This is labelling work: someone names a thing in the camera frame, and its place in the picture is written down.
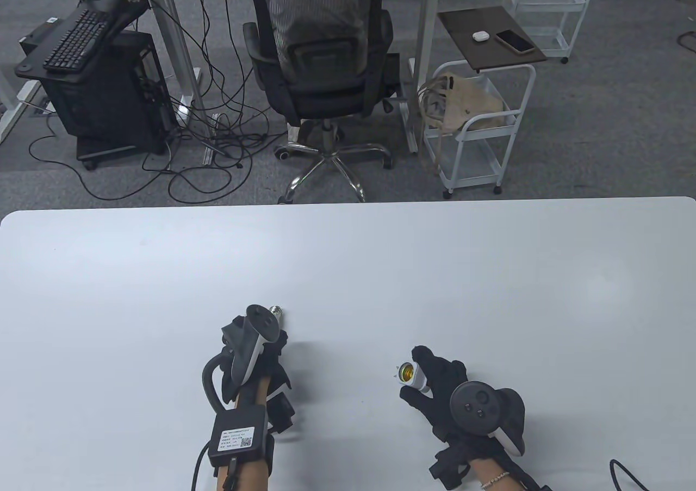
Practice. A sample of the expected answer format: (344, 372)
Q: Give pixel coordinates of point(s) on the person's left hand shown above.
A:
(274, 349)

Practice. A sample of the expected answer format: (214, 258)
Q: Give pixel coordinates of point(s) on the person's right hand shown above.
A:
(443, 374)

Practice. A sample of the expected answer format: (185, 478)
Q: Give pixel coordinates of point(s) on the white plug-in socket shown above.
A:
(412, 374)

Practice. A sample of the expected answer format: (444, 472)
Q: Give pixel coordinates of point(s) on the white light bulb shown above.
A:
(276, 311)

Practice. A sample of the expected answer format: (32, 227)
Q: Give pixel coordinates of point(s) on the person's right forearm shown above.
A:
(489, 466)

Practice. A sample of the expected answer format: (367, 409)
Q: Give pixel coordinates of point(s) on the person's left forearm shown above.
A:
(255, 479)

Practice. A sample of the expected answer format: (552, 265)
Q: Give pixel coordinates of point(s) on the grey black left hand controller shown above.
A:
(255, 333)

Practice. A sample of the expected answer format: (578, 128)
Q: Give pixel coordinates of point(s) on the grey black hand controller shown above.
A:
(255, 333)
(478, 409)

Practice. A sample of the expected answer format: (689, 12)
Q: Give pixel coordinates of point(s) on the grey black right hand controller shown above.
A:
(478, 409)

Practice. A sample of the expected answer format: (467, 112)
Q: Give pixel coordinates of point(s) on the beige cloth bag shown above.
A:
(473, 99)

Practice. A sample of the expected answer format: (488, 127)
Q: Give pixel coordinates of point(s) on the black mesh office chair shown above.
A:
(326, 72)

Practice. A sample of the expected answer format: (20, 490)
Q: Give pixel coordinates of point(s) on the black computer tower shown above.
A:
(103, 105)

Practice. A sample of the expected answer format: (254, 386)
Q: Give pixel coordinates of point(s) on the dark brown wooden board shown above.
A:
(484, 53)

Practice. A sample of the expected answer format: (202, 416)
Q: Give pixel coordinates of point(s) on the white standing desk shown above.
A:
(425, 23)
(181, 37)

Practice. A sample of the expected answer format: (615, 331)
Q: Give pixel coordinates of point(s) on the white earbuds case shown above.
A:
(480, 36)

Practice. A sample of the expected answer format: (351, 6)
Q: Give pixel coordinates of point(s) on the black smartphone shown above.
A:
(514, 42)

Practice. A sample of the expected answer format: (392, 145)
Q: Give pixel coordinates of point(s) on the white desk foot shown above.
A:
(13, 116)

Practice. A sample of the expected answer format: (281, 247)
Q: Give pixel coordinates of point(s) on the black keyboard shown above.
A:
(79, 42)

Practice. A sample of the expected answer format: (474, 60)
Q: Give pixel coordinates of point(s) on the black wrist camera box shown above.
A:
(239, 436)

